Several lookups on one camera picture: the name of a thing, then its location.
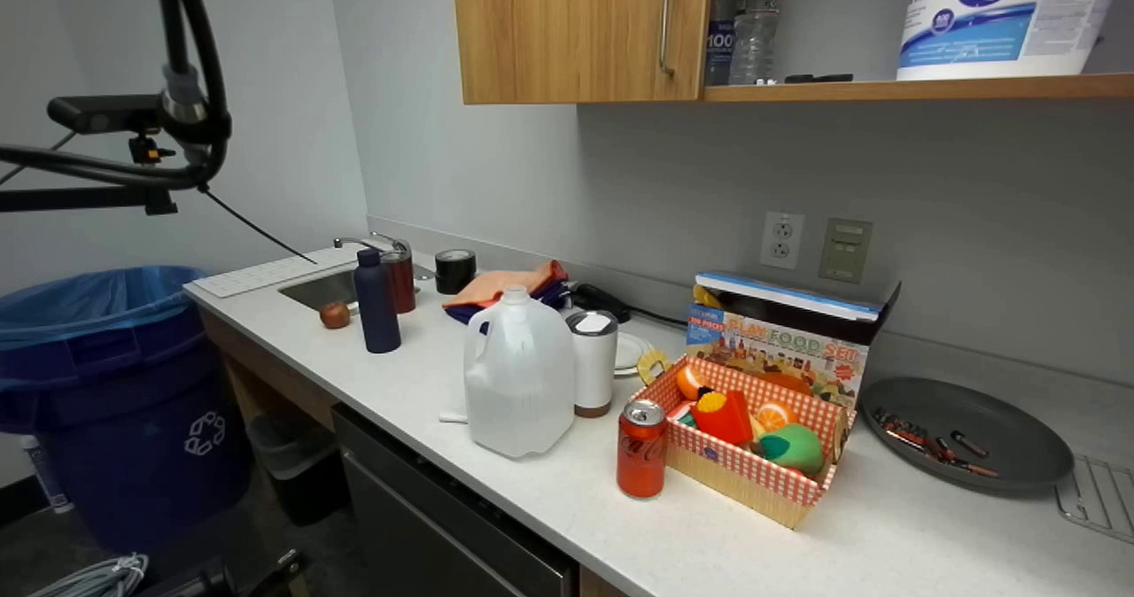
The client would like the grey switch plate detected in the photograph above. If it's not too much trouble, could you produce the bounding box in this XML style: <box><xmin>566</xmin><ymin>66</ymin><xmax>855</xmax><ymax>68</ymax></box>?
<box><xmin>817</xmin><ymin>217</ymin><xmax>874</xmax><ymax>285</ymax></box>

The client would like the clear plastic water bottle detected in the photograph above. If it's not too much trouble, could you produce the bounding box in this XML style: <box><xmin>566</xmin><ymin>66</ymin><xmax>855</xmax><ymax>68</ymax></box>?
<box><xmin>728</xmin><ymin>0</ymin><xmax>786</xmax><ymax>86</ymax></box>

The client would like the coil of grey cable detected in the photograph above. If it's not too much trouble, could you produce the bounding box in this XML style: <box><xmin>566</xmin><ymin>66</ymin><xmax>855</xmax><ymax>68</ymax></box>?
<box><xmin>26</xmin><ymin>552</ymin><xmax>151</xmax><ymax>597</ymax></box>

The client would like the orange cloth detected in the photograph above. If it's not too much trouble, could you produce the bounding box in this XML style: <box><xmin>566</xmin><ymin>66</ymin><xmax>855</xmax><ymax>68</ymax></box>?
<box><xmin>441</xmin><ymin>260</ymin><xmax>571</xmax><ymax>312</ymax></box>

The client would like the black dishwasher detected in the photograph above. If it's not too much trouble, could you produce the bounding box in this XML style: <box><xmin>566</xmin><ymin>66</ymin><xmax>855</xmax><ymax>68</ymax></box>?
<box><xmin>331</xmin><ymin>401</ymin><xmax>582</xmax><ymax>597</ymax></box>

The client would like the white tub of wipes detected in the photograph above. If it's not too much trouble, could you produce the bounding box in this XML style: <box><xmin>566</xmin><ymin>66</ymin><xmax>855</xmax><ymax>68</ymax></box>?
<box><xmin>896</xmin><ymin>0</ymin><xmax>1134</xmax><ymax>82</ymax></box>

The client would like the white plate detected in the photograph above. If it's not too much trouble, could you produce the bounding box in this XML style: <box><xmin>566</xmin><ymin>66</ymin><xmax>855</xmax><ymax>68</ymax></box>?
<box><xmin>613</xmin><ymin>330</ymin><xmax>657</xmax><ymax>379</ymax></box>

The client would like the toy orange half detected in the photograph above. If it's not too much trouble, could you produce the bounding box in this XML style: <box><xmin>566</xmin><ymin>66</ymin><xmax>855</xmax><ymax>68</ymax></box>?
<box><xmin>754</xmin><ymin>401</ymin><xmax>797</xmax><ymax>435</ymax></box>

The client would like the blue recycling bin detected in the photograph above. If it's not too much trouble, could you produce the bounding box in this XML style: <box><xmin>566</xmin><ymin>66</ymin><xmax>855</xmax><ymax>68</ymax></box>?
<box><xmin>0</xmin><ymin>265</ymin><xmax>255</xmax><ymax>555</ymax></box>

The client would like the water bottle with blue label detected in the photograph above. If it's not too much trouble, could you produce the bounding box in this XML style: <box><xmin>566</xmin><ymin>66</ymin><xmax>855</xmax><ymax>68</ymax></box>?
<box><xmin>705</xmin><ymin>0</ymin><xmax>739</xmax><ymax>87</ymax></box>

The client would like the wooden overhead cabinet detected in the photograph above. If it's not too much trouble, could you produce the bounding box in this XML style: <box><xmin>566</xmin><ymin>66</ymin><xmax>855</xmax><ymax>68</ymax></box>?
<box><xmin>452</xmin><ymin>0</ymin><xmax>1134</xmax><ymax>106</ymax></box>

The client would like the small black trash bin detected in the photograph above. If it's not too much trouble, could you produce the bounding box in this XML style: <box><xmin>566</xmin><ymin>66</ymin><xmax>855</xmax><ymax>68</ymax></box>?
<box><xmin>245</xmin><ymin>410</ymin><xmax>352</xmax><ymax>528</ymax></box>

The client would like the silver cabinet door handle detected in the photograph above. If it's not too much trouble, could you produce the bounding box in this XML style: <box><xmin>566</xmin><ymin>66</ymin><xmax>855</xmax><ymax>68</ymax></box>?
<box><xmin>657</xmin><ymin>0</ymin><xmax>682</xmax><ymax>78</ymax></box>

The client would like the heap of small batteries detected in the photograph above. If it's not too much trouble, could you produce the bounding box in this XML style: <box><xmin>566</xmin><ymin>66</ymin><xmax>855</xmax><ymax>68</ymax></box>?
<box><xmin>872</xmin><ymin>407</ymin><xmax>1001</xmax><ymax>480</ymax></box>

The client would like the green toy fruit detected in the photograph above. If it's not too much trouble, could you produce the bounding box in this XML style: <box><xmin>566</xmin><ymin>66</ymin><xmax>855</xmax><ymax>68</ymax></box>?
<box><xmin>758</xmin><ymin>423</ymin><xmax>826</xmax><ymax>477</ymax></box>

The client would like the white bottle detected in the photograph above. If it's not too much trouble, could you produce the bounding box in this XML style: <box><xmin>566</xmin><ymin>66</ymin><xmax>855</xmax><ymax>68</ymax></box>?
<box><xmin>21</xmin><ymin>435</ymin><xmax>74</xmax><ymax>516</ymax></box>

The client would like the grey round plate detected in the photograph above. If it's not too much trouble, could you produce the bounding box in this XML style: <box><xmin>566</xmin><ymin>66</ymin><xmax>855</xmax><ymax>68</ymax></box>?
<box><xmin>858</xmin><ymin>376</ymin><xmax>1076</xmax><ymax>495</ymax></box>

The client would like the toy orange slice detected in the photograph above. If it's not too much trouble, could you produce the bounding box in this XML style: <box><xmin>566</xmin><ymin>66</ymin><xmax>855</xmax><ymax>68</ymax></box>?
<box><xmin>674</xmin><ymin>363</ymin><xmax>711</xmax><ymax>402</ymax></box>

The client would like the black tape roll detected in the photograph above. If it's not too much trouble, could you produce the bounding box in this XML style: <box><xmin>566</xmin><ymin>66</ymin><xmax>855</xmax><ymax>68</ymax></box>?
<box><xmin>433</xmin><ymin>248</ymin><xmax>478</xmax><ymax>296</ymax></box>

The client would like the steel sink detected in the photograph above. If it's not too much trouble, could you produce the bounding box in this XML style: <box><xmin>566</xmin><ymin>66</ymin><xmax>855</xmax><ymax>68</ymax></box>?
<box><xmin>276</xmin><ymin>263</ymin><xmax>437</xmax><ymax>315</ymax></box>

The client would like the dark red tumbler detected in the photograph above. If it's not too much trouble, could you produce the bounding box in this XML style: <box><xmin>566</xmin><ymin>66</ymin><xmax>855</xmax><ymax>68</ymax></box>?
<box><xmin>382</xmin><ymin>240</ymin><xmax>418</xmax><ymax>315</ymax></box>

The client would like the white tumbler with brown base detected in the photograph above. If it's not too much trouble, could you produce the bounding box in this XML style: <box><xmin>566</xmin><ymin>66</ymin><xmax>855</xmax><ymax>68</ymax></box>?
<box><xmin>564</xmin><ymin>309</ymin><xmax>620</xmax><ymax>419</ymax></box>

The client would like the red soda can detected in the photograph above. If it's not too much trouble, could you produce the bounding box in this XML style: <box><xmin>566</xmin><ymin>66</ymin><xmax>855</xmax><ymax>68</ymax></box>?
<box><xmin>616</xmin><ymin>399</ymin><xmax>669</xmax><ymax>501</ymax></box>

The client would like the red checkered cardboard basket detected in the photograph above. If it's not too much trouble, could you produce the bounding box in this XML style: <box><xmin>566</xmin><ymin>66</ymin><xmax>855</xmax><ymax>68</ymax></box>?
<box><xmin>626</xmin><ymin>354</ymin><xmax>858</xmax><ymax>531</ymax></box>

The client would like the colourful toy food box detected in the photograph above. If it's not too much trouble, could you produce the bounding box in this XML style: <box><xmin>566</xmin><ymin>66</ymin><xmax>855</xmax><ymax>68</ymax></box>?
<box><xmin>684</xmin><ymin>302</ymin><xmax>870</xmax><ymax>413</ymax></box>

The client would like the wooden cabinet door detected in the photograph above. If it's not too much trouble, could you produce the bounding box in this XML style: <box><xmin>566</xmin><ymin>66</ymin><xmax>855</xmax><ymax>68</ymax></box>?
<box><xmin>452</xmin><ymin>0</ymin><xmax>715</xmax><ymax>105</ymax></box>

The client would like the translucent plastic jug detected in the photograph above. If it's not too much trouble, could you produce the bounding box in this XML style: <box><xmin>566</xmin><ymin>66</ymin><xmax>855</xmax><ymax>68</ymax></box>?
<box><xmin>462</xmin><ymin>285</ymin><xmax>578</xmax><ymax>460</ymax></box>

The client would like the camera on mount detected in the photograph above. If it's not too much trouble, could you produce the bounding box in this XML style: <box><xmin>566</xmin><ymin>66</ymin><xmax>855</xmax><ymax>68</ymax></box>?
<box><xmin>0</xmin><ymin>0</ymin><xmax>234</xmax><ymax>218</ymax></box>

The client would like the white wall socket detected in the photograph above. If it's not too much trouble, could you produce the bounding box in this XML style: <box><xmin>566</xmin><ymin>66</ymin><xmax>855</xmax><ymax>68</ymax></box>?
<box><xmin>759</xmin><ymin>211</ymin><xmax>807</xmax><ymax>272</ymax></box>

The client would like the wire cooling rack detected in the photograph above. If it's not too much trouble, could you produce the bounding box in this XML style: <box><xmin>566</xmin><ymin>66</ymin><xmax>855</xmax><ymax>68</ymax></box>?
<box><xmin>1053</xmin><ymin>454</ymin><xmax>1134</xmax><ymax>546</ymax></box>

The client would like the dark blue cloth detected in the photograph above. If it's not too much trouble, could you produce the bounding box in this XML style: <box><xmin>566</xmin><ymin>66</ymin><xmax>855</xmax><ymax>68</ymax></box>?
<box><xmin>445</xmin><ymin>280</ymin><xmax>573</xmax><ymax>326</ymax></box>

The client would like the navy blue bottle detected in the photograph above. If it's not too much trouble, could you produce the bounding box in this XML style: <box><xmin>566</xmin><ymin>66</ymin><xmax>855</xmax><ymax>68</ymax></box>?
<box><xmin>353</xmin><ymin>247</ymin><xmax>403</xmax><ymax>355</ymax></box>

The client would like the black cable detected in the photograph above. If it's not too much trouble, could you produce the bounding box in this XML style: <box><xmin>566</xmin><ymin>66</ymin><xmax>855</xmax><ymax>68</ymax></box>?
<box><xmin>197</xmin><ymin>184</ymin><xmax>319</xmax><ymax>267</ymax></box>
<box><xmin>627</xmin><ymin>306</ymin><xmax>691</xmax><ymax>330</ymax></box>

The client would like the black device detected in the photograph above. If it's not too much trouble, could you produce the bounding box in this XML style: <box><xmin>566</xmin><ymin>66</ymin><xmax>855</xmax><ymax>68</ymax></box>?
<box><xmin>566</xmin><ymin>282</ymin><xmax>633</xmax><ymax>325</ymax></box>

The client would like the red toy food carton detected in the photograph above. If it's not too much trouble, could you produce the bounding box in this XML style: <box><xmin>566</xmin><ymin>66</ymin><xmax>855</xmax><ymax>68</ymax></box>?
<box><xmin>690</xmin><ymin>390</ymin><xmax>755</xmax><ymax>446</ymax></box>

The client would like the silver tap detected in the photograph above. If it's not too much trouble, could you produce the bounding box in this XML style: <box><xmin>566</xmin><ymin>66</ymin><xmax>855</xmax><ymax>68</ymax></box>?
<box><xmin>332</xmin><ymin>230</ymin><xmax>414</xmax><ymax>258</ymax></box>

